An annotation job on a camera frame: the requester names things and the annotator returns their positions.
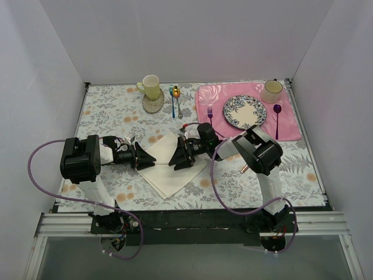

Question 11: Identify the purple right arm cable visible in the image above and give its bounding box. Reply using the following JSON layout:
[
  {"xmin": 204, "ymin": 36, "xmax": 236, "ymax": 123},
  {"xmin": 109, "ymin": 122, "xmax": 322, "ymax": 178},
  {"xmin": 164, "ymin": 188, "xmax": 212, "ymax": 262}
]
[{"xmin": 182, "ymin": 122, "xmax": 298, "ymax": 255}]

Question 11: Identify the yellow green mug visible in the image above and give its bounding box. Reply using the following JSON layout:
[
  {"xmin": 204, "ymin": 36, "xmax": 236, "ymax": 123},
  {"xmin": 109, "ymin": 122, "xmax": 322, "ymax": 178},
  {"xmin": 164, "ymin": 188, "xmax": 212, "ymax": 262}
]
[{"xmin": 136, "ymin": 75, "xmax": 160, "ymax": 100}]

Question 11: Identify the purple spoon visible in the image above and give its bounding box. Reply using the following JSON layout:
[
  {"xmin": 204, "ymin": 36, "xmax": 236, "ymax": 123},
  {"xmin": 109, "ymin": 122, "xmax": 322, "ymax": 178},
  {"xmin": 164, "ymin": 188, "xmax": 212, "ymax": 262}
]
[{"xmin": 273, "ymin": 104, "xmax": 282, "ymax": 140}]

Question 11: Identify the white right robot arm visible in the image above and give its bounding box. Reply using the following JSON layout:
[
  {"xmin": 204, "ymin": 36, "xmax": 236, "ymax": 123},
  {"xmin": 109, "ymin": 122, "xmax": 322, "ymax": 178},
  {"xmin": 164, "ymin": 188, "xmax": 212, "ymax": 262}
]
[{"xmin": 168, "ymin": 122, "xmax": 294, "ymax": 232}]

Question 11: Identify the purple fork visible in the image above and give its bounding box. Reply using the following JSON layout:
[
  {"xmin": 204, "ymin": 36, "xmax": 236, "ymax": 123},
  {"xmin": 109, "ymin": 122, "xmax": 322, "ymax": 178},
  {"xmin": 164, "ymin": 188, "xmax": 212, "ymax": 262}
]
[{"xmin": 207, "ymin": 106, "xmax": 213, "ymax": 125}]

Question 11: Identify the blue fork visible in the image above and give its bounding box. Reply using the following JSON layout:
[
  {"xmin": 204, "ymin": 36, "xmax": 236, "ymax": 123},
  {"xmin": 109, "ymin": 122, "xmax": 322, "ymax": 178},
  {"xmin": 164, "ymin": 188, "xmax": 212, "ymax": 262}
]
[{"xmin": 169, "ymin": 85, "xmax": 175, "ymax": 118}]

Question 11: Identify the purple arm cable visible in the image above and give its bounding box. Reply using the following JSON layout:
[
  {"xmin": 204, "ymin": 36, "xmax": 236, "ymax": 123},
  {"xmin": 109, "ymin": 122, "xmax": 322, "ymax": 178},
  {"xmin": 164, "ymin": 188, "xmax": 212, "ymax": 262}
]
[
  {"xmin": 182, "ymin": 122, "xmax": 298, "ymax": 255},
  {"xmin": 27, "ymin": 139, "xmax": 146, "ymax": 260}
]

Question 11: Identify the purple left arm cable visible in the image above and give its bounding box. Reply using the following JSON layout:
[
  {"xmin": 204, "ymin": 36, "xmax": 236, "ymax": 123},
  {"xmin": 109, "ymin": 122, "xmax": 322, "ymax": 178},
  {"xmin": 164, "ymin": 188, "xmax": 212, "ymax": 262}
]
[{"xmin": 27, "ymin": 139, "xmax": 146, "ymax": 260}]

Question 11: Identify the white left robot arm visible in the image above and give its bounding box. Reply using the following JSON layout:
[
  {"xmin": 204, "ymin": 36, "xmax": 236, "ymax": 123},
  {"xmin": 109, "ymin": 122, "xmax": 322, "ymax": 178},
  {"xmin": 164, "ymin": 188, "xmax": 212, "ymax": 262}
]
[{"xmin": 60, "ymin": 135, "xmax": 156, "ymax": 233}]

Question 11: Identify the cream enamel mug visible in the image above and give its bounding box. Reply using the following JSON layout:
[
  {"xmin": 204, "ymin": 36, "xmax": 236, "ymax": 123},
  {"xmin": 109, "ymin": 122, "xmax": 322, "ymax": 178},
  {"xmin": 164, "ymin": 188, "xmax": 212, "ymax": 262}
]
[{"xmin": 261, "ymin": 79, "xmax": 283, "ymax": 104}]

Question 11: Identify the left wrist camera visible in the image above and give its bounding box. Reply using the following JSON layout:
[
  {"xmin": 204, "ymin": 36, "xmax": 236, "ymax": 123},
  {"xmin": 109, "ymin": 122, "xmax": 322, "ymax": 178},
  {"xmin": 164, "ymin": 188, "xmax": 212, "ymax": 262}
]
[{"xmin": 124, "ymin": 133, "xmax": 135, "ymax": 145}]

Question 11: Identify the blue floral plate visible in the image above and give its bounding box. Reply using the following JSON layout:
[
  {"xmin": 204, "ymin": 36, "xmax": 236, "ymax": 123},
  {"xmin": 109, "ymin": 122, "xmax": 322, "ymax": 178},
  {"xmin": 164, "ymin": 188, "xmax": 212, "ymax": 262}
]
[{"xmin": 223, "ymin": 95, "xmax": 267, "ymax": 130}]

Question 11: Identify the rainbow gold spoon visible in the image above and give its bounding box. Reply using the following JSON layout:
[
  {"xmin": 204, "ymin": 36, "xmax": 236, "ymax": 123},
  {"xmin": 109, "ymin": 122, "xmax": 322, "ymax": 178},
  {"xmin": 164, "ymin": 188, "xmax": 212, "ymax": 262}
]
[{"xmin": 172, "ymin": 86, "xmax": 183, "ymax": 119}]

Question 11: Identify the woven round coaster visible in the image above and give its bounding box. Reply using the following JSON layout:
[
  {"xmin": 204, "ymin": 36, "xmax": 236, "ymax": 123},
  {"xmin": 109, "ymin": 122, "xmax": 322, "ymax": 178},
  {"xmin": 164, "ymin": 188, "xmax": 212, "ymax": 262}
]
[{"xmin": 142, "ymin": 89, "xmax": 165, "ymax": 114}]

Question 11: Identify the white cloth napkin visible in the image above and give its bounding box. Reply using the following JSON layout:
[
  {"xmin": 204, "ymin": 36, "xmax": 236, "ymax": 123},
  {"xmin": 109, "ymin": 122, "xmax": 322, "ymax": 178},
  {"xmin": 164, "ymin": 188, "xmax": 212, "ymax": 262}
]
[{"xmin": 138, "ymin": 133, "xmax": 207, "ymax": 200}]

